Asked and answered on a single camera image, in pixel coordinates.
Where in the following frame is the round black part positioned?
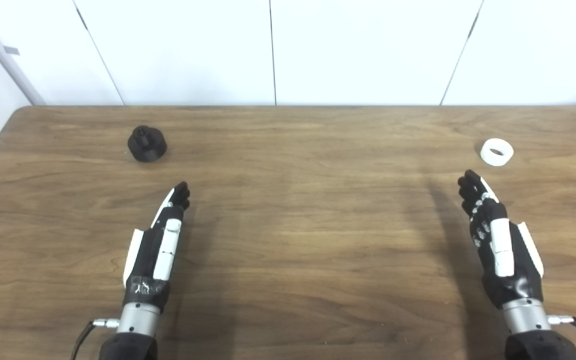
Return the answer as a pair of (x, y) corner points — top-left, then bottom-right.
(127, 125), (168, 164)

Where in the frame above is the grey wall corner post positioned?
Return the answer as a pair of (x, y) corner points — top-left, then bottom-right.
(0, 0), (47, 106)

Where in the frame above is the white ring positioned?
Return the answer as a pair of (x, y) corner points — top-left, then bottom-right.
(480, 138), (515, 167)

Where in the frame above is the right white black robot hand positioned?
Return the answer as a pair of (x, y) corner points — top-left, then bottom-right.
(457, 169), (545, 310)

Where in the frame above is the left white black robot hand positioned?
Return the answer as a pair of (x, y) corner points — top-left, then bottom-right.
(122, 181), (191, 314)

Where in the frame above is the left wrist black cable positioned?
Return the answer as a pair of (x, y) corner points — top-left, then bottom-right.
(70, 318), (120, 360)

